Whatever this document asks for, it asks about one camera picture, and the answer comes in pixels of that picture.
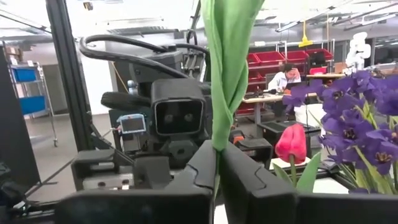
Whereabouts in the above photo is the black aluminium table frame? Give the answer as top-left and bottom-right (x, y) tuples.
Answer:
(45, 0), (96, 153)

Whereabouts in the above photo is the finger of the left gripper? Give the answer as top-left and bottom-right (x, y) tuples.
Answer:
(237, 138), (275, 171)
(70, 148), (117, 191)

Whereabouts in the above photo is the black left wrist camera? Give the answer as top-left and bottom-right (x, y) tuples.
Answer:
(150, 78), (208, 137)

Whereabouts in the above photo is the red tulip green stem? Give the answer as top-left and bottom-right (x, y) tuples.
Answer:
(272, 123), (323, 194)
(200, 0), (266, 200)

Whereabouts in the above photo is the white humanoid robot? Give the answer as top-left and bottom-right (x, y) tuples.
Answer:
(344, 30), (373, 75)

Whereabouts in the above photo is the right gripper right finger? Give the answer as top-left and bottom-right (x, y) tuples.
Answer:
(219, 141), (398, 224)

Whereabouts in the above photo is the black side panel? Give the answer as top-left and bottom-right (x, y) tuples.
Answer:
(0, 46), (42, 188)

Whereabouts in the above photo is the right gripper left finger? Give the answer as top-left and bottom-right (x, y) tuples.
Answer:
(55, 139), (218, 224)

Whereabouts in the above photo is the small blue framed screen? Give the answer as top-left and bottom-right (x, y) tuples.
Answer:
(116, 113), (147, 135)

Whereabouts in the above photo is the purple flower bunch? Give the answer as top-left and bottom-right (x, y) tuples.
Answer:
(362, 73), (398, 195)
(281, 70), (376, 166)

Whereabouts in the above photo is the red storage bin shelving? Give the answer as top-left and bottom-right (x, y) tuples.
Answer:
(236, 48), (334, 116)

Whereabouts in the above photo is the wooden work table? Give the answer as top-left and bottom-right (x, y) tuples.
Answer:
(241, 92), (318, 125)

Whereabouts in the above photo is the person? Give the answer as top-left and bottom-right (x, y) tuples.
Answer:
(267, 63), (302, 94)

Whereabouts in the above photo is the yellow hanging outlet box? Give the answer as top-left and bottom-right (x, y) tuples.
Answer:
(297, 20), (314, 49)

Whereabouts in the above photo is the blue storage bin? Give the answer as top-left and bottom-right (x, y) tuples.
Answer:
(19, 95), (48, 116)
(12, 67), (39, 83)

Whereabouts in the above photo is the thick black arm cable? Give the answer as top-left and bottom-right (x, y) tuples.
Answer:
(78, 33), (212, 80)

